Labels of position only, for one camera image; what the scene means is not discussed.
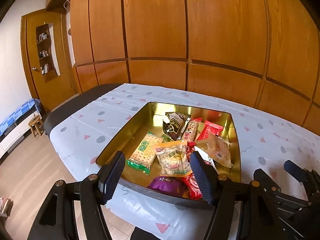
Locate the purple snack packet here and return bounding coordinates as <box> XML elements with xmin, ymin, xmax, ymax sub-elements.
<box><xmin>148</xmin><ymin>176</ymin><xmax>186</xmax><ymax>197</ymax></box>

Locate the white patterned tablecloth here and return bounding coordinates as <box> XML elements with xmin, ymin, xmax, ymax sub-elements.
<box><xmin>49</xmin><ymin>83</ymin><xmax>319</xmax><ymax>239</ymax></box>

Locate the wooden wall cabinet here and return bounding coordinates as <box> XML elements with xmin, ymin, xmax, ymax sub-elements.
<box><xmin>46</xmin><ymin>0</ymin><xmax>319</xmax><ymax>133</ymax></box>

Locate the red white candy packet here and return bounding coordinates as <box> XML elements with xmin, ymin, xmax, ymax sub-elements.
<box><xmin>181</xmin><ymin>141</ymin><xmax>202</xmax><ymax>200</ymax></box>

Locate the yellow seed snack bag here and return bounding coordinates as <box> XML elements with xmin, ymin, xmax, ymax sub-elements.
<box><xmin>153</xmin><ymin>140</ymin><xmax>192</xmax><ymax>178</ymax></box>

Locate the wooden door with niche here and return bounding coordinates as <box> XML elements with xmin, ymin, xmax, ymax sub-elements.
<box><xmin>20</xmin><ymin>9</ymin><xmax>78</xmax><ymax>112</ymax></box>

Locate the red snack packet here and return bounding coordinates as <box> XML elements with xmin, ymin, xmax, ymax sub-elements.
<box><xmin>195</xmin><ymin>120</ymin><xmax>224</xmax><ymax>140</ymax></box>

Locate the black chocolate snack packet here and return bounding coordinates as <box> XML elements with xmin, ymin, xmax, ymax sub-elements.
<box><xmin>163</xmin><ymin>112</ymin><xmax>189</xmax><ymax>141</ymax></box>

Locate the blue checkered bench cushion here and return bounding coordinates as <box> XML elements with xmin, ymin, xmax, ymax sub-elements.
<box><xmin>1</xmin><ymin>98</ymin><xmax>41</xmax><ymax>135</ymax></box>

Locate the gold tin box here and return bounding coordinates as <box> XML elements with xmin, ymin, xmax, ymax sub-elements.
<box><xmin>95</xmin><ymin>102</ymin><xmax>241</xmax><ymax>209</ymax></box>

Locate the green cracker packet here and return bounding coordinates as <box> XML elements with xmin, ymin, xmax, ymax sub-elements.
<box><xmin>126</xmin><ymin>132</ymin><xmax>163</xmax><ymax>174</ymax></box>

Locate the clear bread packet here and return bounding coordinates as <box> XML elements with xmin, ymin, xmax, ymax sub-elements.
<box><xmin>195</xmin><ymin>132</ymin><xmax>233</xmax><ymax>168</ymax></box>

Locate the small wooden stool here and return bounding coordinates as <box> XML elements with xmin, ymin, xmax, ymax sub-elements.
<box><xmin>28</xmin><ymin>115</ymin><xmax>44</xmax><ymax>137</ymax></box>

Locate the red striped biscuit packet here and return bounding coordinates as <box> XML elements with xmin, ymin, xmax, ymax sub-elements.
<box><xmin>181</xmin><ymin>118</ymin><xmax>202</xmax><ymax>142</ymax></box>

